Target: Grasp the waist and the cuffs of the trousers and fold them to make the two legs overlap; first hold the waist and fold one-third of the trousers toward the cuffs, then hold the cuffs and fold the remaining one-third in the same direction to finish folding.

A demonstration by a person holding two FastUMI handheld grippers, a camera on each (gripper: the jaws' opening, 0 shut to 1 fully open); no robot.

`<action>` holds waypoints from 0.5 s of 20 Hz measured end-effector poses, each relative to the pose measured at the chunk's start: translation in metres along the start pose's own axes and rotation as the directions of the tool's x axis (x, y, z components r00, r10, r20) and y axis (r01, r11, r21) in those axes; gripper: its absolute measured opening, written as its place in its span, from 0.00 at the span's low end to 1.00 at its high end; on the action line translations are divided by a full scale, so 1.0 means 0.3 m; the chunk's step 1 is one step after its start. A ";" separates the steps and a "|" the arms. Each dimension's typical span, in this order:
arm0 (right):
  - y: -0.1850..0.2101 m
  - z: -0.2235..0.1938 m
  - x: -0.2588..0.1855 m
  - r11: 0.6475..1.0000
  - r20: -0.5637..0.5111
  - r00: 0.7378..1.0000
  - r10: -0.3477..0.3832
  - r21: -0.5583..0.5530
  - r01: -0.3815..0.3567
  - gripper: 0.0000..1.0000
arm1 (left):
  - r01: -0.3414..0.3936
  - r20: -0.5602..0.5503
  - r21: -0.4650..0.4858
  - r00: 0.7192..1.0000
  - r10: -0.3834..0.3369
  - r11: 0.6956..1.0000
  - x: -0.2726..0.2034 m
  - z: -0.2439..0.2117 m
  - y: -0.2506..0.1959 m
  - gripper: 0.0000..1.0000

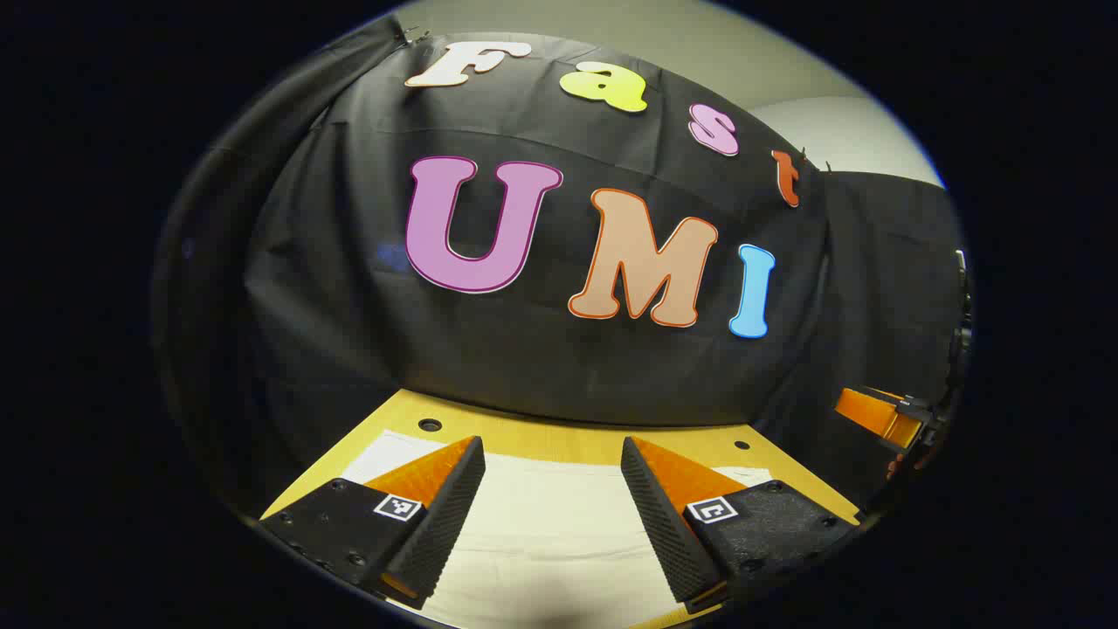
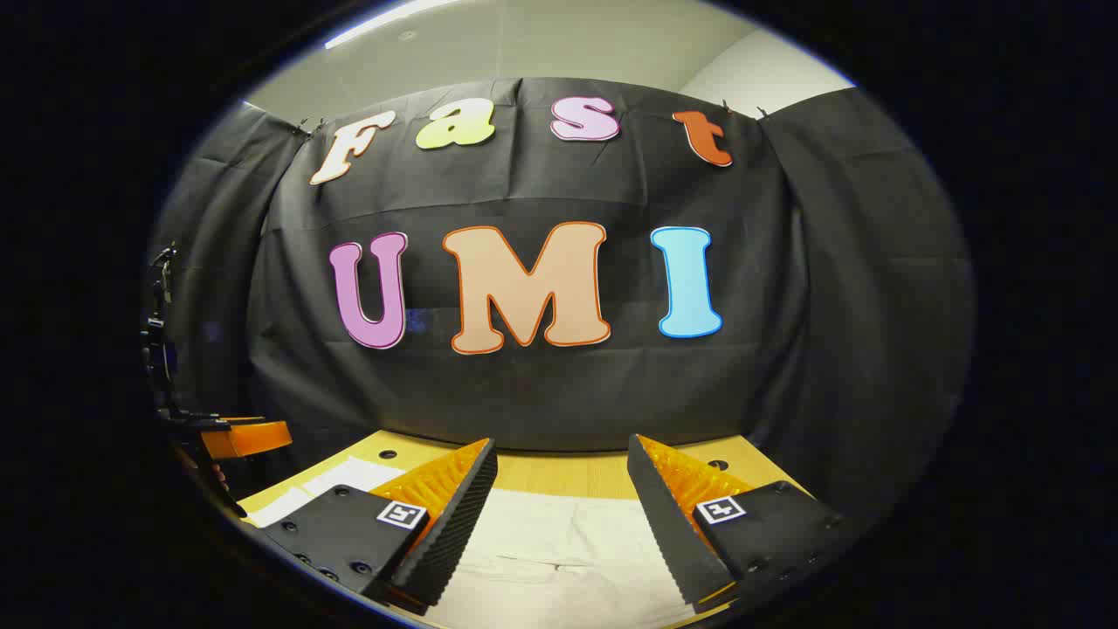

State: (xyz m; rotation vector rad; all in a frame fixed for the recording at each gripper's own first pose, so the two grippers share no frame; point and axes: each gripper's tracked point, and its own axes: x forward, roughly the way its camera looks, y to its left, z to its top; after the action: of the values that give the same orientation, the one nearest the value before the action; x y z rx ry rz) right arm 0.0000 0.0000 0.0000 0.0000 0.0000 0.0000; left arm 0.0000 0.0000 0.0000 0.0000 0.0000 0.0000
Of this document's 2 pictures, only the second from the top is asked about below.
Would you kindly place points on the white jeans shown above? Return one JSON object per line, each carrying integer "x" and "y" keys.
{"x": 559, "y": 542}

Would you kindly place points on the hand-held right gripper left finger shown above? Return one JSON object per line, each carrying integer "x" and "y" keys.
{"x": 454, "y": 533}

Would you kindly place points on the black backdrop cloth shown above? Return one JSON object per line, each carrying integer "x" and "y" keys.
{"x": 524, "y": 393}

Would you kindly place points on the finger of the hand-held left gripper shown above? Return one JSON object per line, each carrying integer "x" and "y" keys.
{"x": 253, "y": 437}

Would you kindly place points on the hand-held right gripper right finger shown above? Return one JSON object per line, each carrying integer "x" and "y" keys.
{"x": 668, "y": 533}

